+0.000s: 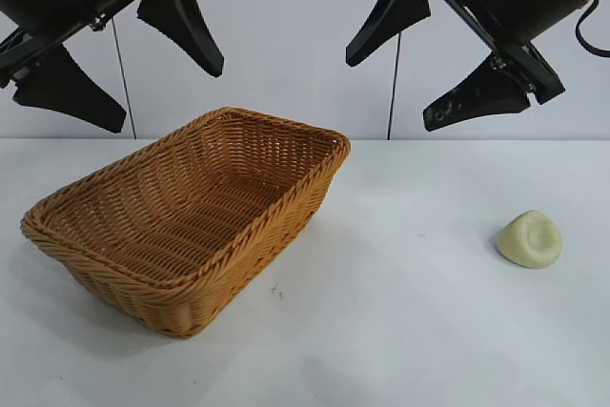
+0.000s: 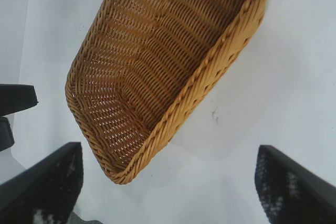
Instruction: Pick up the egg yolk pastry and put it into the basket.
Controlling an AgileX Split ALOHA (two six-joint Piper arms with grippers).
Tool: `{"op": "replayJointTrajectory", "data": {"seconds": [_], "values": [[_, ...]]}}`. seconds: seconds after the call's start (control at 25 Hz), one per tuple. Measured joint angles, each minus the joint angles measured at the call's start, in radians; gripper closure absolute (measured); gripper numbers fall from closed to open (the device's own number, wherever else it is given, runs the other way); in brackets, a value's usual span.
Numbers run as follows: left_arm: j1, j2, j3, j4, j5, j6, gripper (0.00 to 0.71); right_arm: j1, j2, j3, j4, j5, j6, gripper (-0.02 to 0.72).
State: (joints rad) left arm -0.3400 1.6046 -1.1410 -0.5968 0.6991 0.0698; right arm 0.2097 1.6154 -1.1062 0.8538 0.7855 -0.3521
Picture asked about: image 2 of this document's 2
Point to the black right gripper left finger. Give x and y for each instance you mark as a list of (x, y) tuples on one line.
[(39, 190)]

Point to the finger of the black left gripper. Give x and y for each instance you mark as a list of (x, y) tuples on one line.
[(5, 133), (15, 98)]

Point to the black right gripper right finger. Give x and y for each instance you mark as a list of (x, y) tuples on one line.
[(302, 197)]

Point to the woven wicker basket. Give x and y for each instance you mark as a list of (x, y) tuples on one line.
[(162, 51)]

